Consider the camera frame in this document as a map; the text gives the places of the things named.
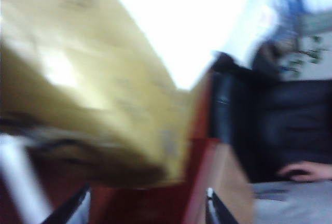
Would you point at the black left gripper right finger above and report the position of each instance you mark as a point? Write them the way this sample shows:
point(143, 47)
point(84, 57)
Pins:
point(218, 213)

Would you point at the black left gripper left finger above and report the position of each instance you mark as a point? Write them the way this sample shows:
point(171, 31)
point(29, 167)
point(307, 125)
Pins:
point(72, 213)

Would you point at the white fluted pen holder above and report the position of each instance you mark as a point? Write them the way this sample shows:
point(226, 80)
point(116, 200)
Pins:
point(15, 169)

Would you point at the bystander bare hand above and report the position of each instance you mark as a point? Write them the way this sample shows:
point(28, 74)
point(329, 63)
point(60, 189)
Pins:
point(311, 172)

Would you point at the gold tissue pack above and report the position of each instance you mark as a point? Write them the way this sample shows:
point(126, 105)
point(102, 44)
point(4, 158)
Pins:
point(90, 78)

